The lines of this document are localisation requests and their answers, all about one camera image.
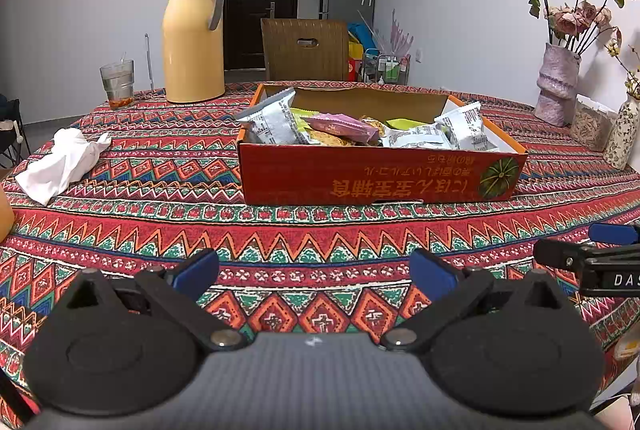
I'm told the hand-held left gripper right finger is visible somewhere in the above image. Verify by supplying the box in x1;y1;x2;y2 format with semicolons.
378;249;573;353

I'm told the black chair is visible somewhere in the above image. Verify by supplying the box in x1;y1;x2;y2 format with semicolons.
0;94;32;169

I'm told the yellow cup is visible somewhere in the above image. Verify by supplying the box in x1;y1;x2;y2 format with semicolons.
0;183;16;244

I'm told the pink ceramic vase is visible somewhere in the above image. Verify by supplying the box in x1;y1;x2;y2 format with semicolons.
533;42;583;128

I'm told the white snack packet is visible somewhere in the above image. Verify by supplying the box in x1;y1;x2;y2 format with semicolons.
433;101;490;152
234;88;297;146
382;123;454;150

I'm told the green snack packet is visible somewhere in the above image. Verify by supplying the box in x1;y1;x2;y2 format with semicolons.
289;107;321;131
384;117;431;130

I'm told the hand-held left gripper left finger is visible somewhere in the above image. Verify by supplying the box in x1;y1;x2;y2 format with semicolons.
62;249;252;353

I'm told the gold snack packet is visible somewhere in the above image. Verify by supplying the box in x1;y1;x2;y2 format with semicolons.
309;129;351;149

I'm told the yellow thermos jug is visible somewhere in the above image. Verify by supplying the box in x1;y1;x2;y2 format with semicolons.
160;0;226;105

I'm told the clear storage container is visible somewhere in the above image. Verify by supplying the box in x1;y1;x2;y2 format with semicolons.
569;93;619;154

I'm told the glass cup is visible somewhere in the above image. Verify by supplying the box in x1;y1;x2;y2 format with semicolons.
99;59;136;111

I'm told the crumpled white tissue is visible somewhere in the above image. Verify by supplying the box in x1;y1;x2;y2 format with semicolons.
14;127;112;206

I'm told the pink snack packet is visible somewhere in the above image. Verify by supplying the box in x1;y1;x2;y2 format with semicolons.
302;112;382;144

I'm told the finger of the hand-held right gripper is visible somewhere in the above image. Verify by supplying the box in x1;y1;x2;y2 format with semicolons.
532;237;640;272
588;222;640;246

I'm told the dark door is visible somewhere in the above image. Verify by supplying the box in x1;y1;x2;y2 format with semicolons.
223;0;301;72

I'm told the wire basket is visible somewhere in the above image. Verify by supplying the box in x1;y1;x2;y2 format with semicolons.
362;51;411;86

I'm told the orange cardboard box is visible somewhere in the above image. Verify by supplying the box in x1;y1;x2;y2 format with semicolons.
236;82;530;206

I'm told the pink feather decoration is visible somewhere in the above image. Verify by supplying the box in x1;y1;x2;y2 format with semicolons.
387;8;416;56

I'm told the brown cookie packet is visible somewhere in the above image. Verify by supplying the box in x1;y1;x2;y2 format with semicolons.
359;115;389;140

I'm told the blue bag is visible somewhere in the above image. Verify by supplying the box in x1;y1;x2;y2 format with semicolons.
347;22;379;49

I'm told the speckled white vase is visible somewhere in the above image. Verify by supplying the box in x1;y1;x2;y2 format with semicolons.
602;92;640;170

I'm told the patterned red tablecloth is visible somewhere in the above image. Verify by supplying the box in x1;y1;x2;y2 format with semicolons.
0;80;640;430

